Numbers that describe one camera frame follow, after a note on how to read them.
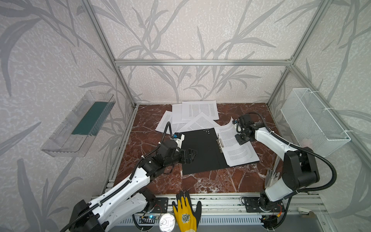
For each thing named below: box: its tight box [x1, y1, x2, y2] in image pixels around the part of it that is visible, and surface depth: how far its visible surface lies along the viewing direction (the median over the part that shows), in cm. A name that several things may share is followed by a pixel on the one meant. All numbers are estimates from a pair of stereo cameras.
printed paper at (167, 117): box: [155, 110, 188, 134], surface depth 114 cm
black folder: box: [179, 127, 260, 176], surface depth 91 cm
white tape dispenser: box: [297, 206, 316, 218], surface depth 72 cm
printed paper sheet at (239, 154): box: [222, 141, 260, 167], surface depth 93 cm
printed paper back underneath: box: [171, 103, 183, 124], surface depth 118 cm
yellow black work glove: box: [171, 190, 202, 232], surface depth 72 cm
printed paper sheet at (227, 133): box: [214, 116, 241, 148], surface depth 103 cm
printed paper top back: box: [181, 100, 220, 121], surface depth 121 cm
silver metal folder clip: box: [215, 133, 224, 153], surface depth 98 cm
